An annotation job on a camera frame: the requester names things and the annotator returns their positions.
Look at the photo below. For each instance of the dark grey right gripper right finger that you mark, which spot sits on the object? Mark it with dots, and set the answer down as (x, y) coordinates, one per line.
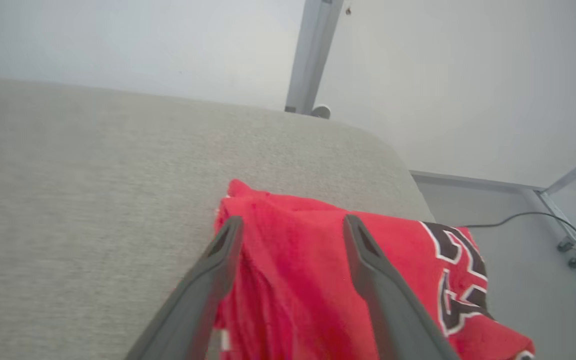
(393, 310)

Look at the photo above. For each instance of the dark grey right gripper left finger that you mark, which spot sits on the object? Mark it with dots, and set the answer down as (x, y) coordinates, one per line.
(198, 300)

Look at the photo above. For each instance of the red basketball jersey white sleeves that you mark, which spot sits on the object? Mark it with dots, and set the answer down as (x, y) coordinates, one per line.
(298, 280)

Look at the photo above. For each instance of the grey baseboard strip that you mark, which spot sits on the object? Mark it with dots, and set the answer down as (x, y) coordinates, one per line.
(468, 180)

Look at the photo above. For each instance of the grey metal wheeled frame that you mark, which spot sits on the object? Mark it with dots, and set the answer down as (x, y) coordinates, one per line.
(570, 175)

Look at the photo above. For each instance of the grey metal post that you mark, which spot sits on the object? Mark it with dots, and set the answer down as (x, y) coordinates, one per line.
(313, 50)

